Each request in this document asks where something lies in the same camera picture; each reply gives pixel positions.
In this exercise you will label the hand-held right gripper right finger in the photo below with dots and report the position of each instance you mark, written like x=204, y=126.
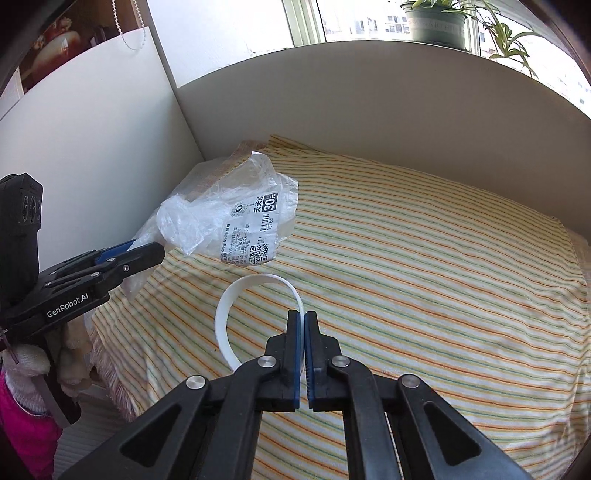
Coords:
x=310, y=364

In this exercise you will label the striped yellow cloth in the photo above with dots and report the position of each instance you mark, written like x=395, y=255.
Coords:
x=415, y=277

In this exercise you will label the woven fringed mat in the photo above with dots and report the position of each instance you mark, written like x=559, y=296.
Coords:
x=107, y=383

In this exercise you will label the white window frame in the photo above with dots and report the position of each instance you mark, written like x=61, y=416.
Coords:
x=302, y=21

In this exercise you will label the white plastic strip loop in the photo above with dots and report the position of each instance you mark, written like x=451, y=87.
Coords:
x=223, y=330

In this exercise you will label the person's left hand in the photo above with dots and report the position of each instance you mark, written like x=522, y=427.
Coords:
x=71, y=355

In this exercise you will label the small dark shelf object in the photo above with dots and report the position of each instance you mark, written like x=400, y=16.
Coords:
x=99, y=35

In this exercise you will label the wooden shelf cabinet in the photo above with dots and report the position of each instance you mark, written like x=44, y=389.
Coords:
x=78, y=9

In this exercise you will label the clear plastic bag white label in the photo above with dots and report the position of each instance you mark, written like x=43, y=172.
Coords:
x=221, y=203

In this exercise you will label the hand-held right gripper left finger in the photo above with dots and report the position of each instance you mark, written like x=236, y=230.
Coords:
x=298, y=364

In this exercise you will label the potted green plant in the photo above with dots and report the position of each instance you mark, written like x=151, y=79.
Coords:
x=434, y=25

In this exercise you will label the red white vase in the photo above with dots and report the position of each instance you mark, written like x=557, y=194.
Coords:
x=51, y=44

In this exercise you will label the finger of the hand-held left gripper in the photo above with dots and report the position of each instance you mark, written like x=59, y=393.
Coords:
x=138, y=260
x=114, y=251

